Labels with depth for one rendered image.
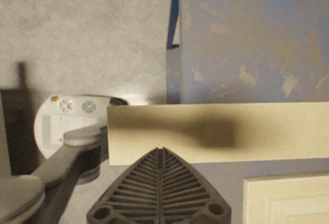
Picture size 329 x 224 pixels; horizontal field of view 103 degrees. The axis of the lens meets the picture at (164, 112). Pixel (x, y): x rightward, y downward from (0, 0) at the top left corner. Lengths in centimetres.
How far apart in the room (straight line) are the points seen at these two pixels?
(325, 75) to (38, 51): 189
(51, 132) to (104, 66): 71
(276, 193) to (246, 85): 25
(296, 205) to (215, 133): 28
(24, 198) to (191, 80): 38
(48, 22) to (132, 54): 83
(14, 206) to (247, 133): 44
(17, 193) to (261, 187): 48
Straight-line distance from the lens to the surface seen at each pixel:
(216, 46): 34
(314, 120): 44
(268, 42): 40
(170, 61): 108
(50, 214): 45
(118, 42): 150
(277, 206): 47
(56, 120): 132
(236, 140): 33
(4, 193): 38
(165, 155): 17
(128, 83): 138
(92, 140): 68
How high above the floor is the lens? 134
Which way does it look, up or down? 85 degrees down
